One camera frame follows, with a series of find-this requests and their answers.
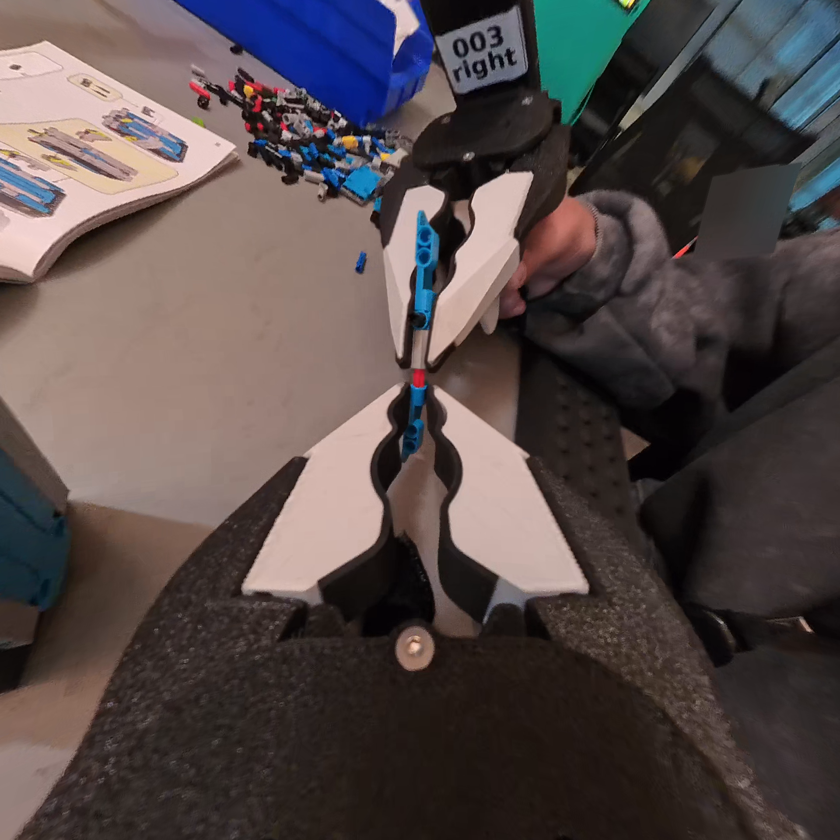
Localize instruction booklet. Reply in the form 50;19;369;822
0;40;241;287

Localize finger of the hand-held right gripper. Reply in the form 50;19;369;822
381;184;442;371
423;171;539;371

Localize grey desk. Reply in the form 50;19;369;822
0;0;526;840

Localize small blue connector brick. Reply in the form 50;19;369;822
399;389;426;458

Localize black blue brick model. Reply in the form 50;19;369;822
0;394;74;691

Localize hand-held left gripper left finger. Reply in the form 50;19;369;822
243;384;408;611

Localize large blue brick panel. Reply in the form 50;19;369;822
414;210;439;332

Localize person's right forearm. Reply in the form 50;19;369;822
519;191;840;454

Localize blue plastic bin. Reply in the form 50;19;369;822
178;0;438;127

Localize black perforated panel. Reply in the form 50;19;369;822
515;335;657;506

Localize teal plastic panel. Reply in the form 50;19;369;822
532;0;645;127

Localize person's right hand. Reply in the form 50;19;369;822
497;195;601;322

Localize pile of small bricks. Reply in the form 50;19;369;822
188;66;412;206

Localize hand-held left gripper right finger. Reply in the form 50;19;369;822
427;384;594;618

